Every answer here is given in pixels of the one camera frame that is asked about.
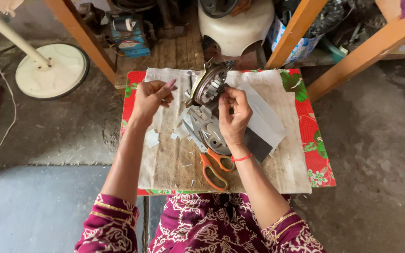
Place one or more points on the white plastic stool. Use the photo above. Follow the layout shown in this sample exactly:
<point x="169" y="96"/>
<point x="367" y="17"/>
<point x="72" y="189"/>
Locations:
<point x="236" y="30"/>

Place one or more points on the beige rag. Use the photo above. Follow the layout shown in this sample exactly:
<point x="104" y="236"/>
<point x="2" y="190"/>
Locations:
<point x="4" y="5"/>

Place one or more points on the white paper sheet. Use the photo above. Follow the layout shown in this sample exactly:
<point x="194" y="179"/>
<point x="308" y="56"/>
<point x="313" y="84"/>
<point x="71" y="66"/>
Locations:
<point x="264" y="112"/>

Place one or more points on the wooden slanted beam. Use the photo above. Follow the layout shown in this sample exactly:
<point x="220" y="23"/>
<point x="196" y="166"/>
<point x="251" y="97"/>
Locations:
<point x="364" y="52"/>

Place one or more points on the white paper piece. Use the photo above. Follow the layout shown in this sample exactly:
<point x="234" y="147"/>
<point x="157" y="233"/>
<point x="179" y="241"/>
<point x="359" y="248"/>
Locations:
<point x="152" y="138"/>

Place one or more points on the small metal tube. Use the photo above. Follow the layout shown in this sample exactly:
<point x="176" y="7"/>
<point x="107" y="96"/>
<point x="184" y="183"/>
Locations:
<point x="190" y="80"/>

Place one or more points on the person's left hand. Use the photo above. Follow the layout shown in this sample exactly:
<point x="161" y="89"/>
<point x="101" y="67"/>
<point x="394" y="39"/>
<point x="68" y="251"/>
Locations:
<point x="146" y="100"/>

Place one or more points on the grey metal motor cover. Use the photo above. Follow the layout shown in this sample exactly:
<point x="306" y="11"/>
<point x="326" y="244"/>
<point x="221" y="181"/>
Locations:
<point x="214" y="137"/>

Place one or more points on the dark fan motor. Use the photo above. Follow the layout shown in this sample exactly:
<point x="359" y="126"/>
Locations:
<point x="218" y="7"/>

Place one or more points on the blue white patterned bag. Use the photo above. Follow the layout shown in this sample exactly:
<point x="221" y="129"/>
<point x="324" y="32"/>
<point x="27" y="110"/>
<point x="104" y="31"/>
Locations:
<point x="301" y="47"/>

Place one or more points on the metal motor stator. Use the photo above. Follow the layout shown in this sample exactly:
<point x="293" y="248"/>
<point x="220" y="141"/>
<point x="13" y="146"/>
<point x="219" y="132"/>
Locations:
<point x="207" y="84"/>

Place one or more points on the pile of white paper strips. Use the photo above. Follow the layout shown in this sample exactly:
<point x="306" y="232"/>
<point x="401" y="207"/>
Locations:
<point x="187" y="123"/>

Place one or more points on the white fan pole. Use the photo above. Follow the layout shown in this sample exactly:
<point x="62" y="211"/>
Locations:
<point x="12" y="37"/>

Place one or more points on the beige burlap cloth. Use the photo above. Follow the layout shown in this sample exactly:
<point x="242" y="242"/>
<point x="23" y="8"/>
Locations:
<point x="174" y="165"/>

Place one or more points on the blue machine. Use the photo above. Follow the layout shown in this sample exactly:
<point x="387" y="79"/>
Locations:
<point x="129" y="37"/>

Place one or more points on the wooden table leg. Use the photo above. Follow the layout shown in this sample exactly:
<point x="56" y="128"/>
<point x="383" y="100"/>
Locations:
<point x="294" y="31"/>
<point x="83" y="37"/>

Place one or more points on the grey floor mat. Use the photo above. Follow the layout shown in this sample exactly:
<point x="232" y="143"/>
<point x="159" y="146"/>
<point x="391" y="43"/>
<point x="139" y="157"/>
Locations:
<point x="47" y="210"/>

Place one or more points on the dark grey sheet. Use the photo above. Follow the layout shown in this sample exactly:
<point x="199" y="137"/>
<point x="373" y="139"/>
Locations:
<point x="258" y="144"/>

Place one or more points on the person's right hand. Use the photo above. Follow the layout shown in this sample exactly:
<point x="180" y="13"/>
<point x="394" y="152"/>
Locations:
<point x="237" y="119"/>

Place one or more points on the maroon patterned garment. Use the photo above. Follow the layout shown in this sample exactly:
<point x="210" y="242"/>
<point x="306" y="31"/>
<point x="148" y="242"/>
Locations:
<point x="202" y="228"/>

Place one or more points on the heap of metal parts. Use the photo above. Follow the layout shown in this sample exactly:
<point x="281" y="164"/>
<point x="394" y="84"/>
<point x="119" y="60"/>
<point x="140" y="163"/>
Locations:
<point x="343" y="24"/>

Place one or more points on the white round fan base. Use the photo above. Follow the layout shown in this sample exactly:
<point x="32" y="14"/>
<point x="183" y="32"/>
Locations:
<point x="53" y="72"/>

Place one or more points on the red floral table cover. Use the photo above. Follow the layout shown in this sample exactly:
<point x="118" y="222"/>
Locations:
<point x="315" y="140"/>

